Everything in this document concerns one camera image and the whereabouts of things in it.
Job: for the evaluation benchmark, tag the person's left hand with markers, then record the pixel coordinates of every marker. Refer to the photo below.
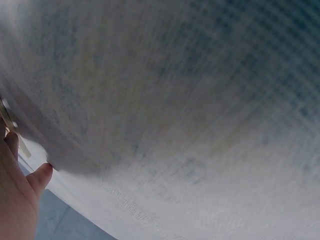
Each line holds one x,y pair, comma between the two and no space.
15,197

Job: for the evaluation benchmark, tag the person's left fingers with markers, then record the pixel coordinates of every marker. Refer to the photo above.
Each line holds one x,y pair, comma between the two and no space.
41,176

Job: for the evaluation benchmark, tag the white woven cloth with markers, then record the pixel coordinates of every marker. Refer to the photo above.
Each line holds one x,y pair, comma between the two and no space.
175,105

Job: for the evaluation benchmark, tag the gold metal piece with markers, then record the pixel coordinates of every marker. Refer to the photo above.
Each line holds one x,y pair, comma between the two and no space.
7,117

